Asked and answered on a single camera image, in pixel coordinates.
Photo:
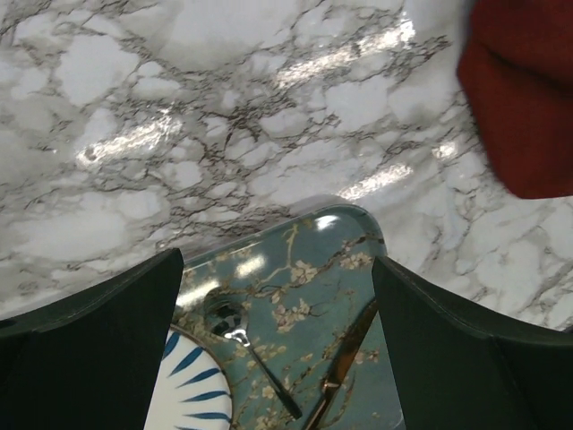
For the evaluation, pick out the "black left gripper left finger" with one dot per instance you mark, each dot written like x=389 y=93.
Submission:
x=91 y=360

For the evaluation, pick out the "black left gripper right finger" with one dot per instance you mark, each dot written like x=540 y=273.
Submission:
x=460 y=365

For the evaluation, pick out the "dark red cloth napkin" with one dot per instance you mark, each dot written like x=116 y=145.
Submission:
x=516 y=72

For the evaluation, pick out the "blue striped white plate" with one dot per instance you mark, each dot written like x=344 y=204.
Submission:
x=191 y=390

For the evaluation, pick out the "rose gold knife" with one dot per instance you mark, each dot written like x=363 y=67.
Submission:
x=341 y=363

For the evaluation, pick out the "silver spoon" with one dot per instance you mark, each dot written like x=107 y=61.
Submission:
x=229 y=320

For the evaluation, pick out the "teal floral serving tray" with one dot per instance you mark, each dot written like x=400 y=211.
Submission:
x=303 y=283

